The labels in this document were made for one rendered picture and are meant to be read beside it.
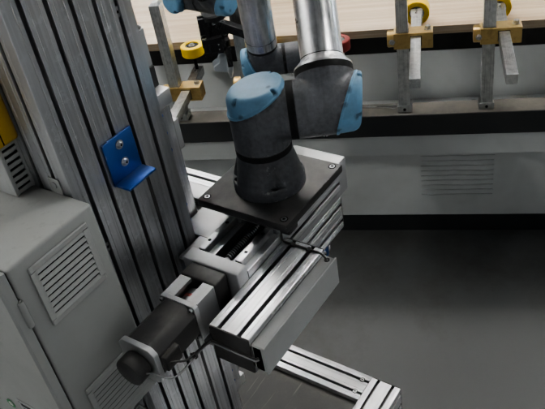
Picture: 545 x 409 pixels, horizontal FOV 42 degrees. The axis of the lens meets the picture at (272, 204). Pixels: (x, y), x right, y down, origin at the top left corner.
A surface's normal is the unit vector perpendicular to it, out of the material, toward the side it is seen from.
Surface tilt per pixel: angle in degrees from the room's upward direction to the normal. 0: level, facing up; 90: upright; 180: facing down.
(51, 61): 90
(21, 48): 90
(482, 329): 0
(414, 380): 0
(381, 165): 90
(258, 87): 7
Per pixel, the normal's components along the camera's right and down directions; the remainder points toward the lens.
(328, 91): -0.08, -0.12
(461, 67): -0.17, 0.62
